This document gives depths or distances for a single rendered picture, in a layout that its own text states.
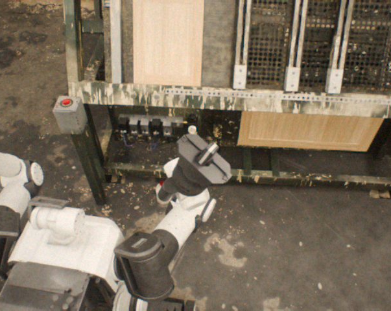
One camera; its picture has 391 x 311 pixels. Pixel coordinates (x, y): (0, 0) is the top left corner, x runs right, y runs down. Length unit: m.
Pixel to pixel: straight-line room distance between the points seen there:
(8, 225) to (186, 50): 1.36
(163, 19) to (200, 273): 1.50
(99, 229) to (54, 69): 3.05
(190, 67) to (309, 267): 1.42
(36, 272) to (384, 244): 2.25
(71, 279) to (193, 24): 1.50
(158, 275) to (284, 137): 1.83
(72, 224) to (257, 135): 1.87
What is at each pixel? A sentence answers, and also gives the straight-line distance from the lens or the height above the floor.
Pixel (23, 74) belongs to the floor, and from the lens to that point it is 4.00.
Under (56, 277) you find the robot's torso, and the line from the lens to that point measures 0.99.
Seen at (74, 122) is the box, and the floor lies 0.85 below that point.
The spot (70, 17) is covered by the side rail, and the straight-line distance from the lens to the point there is 2.21.
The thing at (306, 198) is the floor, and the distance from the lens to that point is 2.79.
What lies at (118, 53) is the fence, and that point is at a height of 1.04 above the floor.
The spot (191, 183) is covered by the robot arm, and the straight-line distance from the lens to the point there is 0.80.
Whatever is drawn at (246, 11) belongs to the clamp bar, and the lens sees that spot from 2.05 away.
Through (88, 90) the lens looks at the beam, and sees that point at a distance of 2.20.
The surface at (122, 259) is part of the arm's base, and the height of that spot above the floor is 1.35.
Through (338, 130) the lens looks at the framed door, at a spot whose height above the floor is 0.44.
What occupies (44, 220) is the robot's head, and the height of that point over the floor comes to 1.47.
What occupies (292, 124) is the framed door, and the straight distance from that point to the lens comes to 2.55.
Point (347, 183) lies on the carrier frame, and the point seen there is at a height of 0.15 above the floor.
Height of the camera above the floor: 2.23
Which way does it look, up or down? 51 degrees down
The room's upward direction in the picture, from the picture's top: straight up
